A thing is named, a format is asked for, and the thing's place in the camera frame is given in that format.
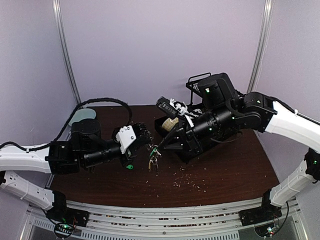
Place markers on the yellow dotted bowl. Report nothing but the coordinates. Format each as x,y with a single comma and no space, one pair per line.
169,123

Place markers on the right corner metal post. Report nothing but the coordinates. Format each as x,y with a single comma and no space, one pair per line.
261,46

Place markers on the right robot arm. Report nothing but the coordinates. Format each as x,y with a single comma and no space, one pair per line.
265,113

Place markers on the aluminium rail frame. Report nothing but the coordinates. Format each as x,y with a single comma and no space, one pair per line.
207,222

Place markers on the pale green plate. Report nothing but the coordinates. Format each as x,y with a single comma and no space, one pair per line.
82,114

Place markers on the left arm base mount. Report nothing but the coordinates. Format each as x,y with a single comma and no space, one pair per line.
64,218

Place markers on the black wire dish rack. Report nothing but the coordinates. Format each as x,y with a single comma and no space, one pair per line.
212,115

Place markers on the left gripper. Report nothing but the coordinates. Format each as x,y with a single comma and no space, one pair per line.
131,154

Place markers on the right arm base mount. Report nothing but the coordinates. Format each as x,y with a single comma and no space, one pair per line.
263,213

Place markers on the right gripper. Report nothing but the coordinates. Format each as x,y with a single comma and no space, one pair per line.
184,138

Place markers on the left corner metal post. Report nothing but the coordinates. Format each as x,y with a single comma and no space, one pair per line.
64,47

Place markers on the corner metal post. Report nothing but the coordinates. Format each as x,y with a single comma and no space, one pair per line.
261,46
64,47

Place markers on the yellow tagged key bunch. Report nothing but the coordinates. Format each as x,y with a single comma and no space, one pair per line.
150,164

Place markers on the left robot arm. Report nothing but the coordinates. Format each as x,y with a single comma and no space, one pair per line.
84,150

